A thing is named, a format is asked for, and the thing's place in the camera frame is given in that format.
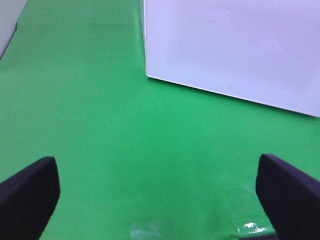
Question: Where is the clear tape patch front left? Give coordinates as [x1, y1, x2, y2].
[129, 220, 176, 240]

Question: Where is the white microwave door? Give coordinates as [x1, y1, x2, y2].
[142, 0, 320, 117]

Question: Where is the clear tape patch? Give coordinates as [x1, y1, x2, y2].
[129, 220, 176, 240]
[227, 185, 275, 239]

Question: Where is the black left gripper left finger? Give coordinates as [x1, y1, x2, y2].
[0, 156, 61, 240]

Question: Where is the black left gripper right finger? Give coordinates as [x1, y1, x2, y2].
[255, 154, 320, 240]

